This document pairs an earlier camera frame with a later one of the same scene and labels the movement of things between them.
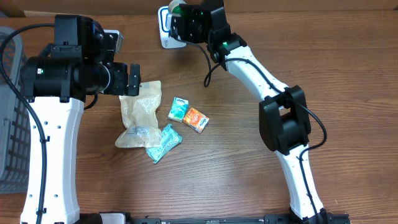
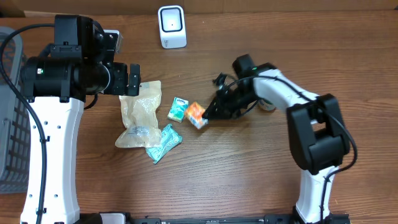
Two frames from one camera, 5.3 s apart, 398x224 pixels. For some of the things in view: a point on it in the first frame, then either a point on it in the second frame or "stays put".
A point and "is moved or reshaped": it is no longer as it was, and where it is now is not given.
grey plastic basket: (15, 122) stays put
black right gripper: (194, 9) to (221, 102)
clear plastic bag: (140, 114) stays put
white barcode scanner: (166, 40) stays put
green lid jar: (173, 8) is moved or reshaped
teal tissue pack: (178, 109) stays put
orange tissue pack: (196, 120) is moved or reshaped
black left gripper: (122, 86) stays put
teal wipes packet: (170, 140) stays put
